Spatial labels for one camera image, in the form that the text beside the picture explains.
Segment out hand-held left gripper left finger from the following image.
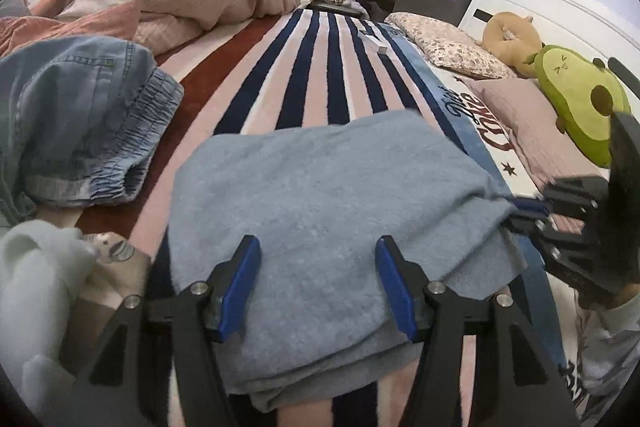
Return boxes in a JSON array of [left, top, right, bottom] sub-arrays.
[[75, 234, 263, 427]]

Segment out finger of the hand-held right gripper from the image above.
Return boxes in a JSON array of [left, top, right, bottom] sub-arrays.
[[505, 217, 591, 258], [512, 177, 608, 215]]

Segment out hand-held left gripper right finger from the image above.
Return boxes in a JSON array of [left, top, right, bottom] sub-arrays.
[[375, 235, 581, 427]]

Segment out grey-blue pants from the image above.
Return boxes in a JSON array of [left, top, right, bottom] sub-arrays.
[[167, 109, 528, 413]]

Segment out pink ribbed pillow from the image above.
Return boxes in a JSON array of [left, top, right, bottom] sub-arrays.
[[462, 77, 608, 192]]

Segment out green avocado plush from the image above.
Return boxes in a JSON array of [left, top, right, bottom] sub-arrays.
[[532, 45, 632, 168]]

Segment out brown plush toy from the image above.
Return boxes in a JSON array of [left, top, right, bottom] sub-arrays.
[[482, 12, 543, 75]]

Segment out floral pillow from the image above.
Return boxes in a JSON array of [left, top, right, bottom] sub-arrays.
[[385, 12, 516, 80]]

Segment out white bed headboard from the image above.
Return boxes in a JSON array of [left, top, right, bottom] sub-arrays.
[[457, 0, 640, 118]]

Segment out pale white garment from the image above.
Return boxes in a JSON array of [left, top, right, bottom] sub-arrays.
[[0, 222, 96, 388]]

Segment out striped printed blanket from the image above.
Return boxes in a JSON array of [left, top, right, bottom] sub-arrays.
[[75, 7, 591, 427]]

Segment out small white box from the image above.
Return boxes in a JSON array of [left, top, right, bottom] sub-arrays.
[[357, 31, 388, 54]]

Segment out denim shorts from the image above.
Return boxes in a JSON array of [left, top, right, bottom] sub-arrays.
[[0, 35, 186, 228]]

